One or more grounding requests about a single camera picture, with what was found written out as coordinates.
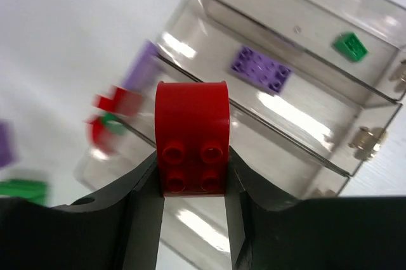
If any red lego cluster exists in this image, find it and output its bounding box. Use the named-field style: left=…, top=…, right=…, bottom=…
left=86, top=86, right=144, bottom=155

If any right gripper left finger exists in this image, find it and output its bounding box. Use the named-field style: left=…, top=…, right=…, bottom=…
left=1, top=154, right=164, bottom=269

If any green stepped lego brick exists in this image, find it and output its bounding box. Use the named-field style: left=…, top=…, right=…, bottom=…
left=1, top=179, right=49, bottom=205

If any purple lotus lego brick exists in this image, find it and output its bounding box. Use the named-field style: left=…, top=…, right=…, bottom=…
left=0, top=120, right=16, bottom=169

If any small green brick in bin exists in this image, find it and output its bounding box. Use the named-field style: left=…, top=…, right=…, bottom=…
left=332, top=32, right=369, bottom=63

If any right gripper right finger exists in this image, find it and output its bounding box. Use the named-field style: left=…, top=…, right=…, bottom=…
left=225, top=151, right=405, bottom=269

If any red flower lego brick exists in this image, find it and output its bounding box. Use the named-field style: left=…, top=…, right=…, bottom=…
left=154, top=82, right=230, bottom=196

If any clear bin first row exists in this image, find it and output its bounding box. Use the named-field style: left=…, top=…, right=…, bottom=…
left=214, top=0, right=405, bottom=101

